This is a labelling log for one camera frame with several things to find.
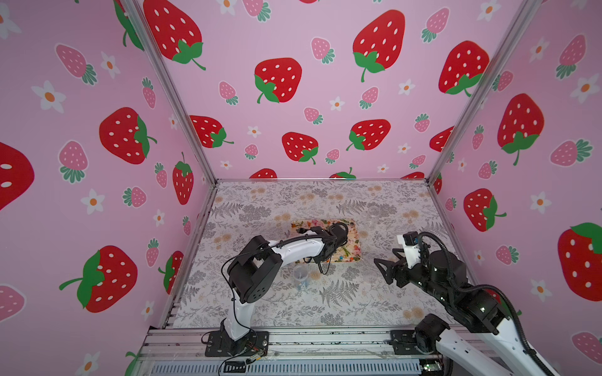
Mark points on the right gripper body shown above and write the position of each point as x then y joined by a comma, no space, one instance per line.
399,270

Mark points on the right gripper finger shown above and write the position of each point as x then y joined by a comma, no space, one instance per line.
399,253
386,268

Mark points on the clear jar blue candies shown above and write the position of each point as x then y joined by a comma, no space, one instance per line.
301,276

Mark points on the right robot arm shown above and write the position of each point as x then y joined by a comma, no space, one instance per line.
484,310

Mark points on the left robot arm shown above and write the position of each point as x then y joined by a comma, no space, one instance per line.
250,274

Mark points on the candies on tray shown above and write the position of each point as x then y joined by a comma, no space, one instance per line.
350,246

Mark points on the floral rectangular tray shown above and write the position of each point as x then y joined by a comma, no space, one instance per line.
350,244

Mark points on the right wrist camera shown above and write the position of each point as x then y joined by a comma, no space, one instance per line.
412,251

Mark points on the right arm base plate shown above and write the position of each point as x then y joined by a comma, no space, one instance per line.
412,343

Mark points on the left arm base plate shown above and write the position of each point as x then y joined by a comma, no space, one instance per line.
220,344

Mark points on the aluminium front rail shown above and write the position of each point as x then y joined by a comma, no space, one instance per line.
314,351

